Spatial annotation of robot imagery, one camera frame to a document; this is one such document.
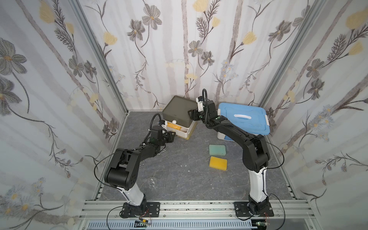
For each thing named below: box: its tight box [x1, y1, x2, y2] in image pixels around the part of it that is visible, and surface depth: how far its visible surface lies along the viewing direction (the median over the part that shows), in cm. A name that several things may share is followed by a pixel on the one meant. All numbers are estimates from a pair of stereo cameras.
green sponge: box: [208, 144, 227, 156], surface depth 98 cm
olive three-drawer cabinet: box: [161, 95, 198, 140], surface depth 95 cm
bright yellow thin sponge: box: [166, 122, 182, 131], surface depth 97 cm
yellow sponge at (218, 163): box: [208, 156, 228, 172], surface depth 92 cm
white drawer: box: [163, 119, 190, 138], surface depth 94 cm
